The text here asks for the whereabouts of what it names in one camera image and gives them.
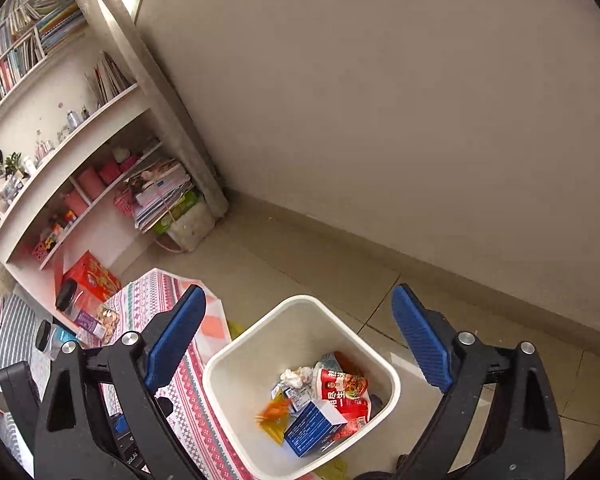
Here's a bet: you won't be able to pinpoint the orange plastic wrapper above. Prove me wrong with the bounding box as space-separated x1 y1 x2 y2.
256 395 293 426

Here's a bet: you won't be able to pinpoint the red gift box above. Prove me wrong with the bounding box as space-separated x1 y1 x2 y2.
62 251 122 306

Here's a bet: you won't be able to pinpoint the leaning booklets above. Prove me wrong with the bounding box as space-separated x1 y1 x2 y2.
85 51 136 106

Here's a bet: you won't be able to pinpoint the green and white bag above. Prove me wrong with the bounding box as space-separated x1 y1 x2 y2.
154 192 216 253

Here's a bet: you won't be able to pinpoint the dark blue cardboard box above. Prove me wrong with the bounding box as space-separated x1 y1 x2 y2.
283 400 348 457

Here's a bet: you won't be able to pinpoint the yellow snack packet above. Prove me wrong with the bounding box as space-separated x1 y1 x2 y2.
260 417 290 445

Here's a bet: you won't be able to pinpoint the striped sofa cover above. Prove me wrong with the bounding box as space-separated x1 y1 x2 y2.
0 295 56 461

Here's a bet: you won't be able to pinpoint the row of books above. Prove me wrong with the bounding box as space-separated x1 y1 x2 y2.
0 0 88 126

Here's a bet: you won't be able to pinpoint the pink plastic basket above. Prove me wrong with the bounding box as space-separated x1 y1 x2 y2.
97 160 123 186
114 187 136 216

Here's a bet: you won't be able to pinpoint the patterned tablecloth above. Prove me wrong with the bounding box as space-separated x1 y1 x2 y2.
80 269 306 480

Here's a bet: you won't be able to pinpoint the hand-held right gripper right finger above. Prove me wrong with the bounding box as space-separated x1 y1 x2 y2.
391 284 566 480

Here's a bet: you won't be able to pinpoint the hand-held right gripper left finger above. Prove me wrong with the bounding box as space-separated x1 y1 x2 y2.
32 284 207 480

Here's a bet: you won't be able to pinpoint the white trash bin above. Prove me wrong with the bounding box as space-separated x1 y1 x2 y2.
202 295 402 480

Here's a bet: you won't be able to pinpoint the white tissue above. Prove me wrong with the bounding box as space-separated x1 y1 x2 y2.
279 367 313 388

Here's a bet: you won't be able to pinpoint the clear jar with blue label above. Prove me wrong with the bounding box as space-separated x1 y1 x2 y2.
35 320 81 361

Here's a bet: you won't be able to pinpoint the pile of papers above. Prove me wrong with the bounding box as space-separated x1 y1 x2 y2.
125 160 197 232

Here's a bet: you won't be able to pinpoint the red instant noodle bowl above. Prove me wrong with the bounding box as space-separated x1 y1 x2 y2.
314 352 372 431

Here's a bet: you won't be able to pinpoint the clear jar with purple label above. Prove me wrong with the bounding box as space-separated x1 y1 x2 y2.
55 280 121 341

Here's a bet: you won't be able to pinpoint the white bookshelf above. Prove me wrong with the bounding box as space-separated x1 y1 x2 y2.
0 0 221 321

